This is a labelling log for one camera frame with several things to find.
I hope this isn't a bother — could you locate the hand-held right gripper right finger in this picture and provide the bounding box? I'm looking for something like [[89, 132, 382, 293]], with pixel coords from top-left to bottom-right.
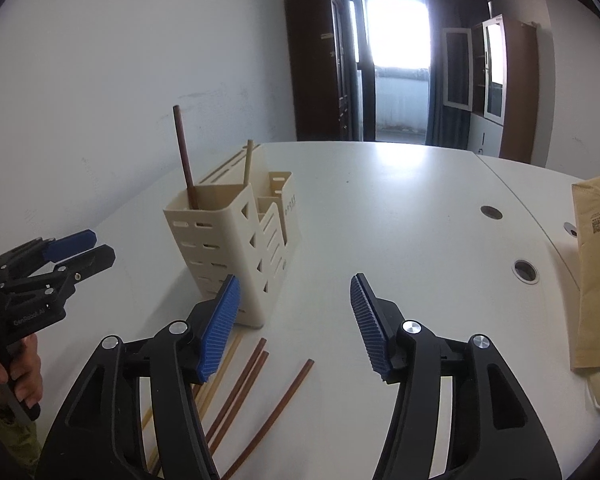
[[350, 273, 563, 480]]

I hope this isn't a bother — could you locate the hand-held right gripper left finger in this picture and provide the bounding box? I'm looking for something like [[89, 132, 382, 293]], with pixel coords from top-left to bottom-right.
[[35, 274, 242, 480]]

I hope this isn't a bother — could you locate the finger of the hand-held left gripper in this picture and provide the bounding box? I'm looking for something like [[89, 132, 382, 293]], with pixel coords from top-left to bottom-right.
[[0, 230, 99, 275], [0, 244, 116, 295]]

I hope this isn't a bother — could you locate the cream plastic utensil holder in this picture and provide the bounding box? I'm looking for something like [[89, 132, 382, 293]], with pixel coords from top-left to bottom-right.
[[163, 170, 301, 330]]

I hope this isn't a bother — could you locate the person's left hand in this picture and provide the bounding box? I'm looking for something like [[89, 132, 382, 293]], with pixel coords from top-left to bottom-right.
[[0, 332, 45, 411]]

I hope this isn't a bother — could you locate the person's olive clothing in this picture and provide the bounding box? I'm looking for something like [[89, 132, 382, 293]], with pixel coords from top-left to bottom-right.
[[0, 400, 37, 476]]

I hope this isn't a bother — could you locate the dark blue curtain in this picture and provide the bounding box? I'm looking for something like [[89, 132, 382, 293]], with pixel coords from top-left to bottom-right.
[[425, 0, 491, 151]]

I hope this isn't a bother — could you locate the glass balcony door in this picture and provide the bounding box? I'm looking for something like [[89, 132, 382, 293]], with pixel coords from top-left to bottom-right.
[[347, 0, 433, 143]]

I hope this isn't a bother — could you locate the dark wooden cabinet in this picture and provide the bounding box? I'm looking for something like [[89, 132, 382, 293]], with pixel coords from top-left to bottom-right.
[[285, 0, 361, 142]]

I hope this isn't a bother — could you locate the brown glass-door cabinet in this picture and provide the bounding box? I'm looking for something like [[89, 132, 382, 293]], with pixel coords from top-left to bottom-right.
[[440, 14, 540, 165]]

